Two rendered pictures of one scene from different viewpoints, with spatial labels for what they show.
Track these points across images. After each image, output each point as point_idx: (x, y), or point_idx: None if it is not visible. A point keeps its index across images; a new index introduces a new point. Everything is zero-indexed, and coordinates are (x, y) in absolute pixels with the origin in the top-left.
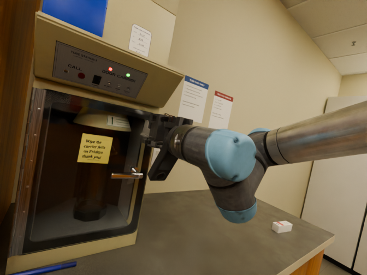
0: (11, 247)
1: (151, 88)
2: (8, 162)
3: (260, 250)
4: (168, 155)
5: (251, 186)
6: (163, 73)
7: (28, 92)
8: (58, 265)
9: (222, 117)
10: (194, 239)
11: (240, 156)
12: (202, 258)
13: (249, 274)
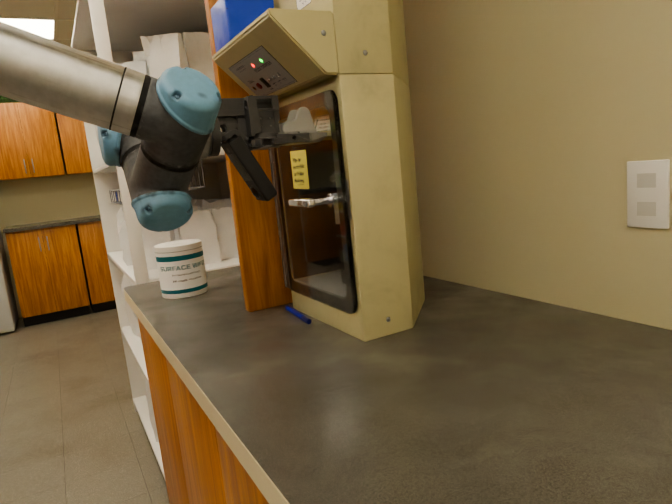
0: (284, 278)
1: (283, 57)
2: None
3: None
4: (230, 157)
5: (131, 174)
6: (261, 32)
7: (412, 109)
8: (301, 315)
9: None
10: (418, 391)
11: (99, 138)
12: (347, 401)
13: (303, 464)
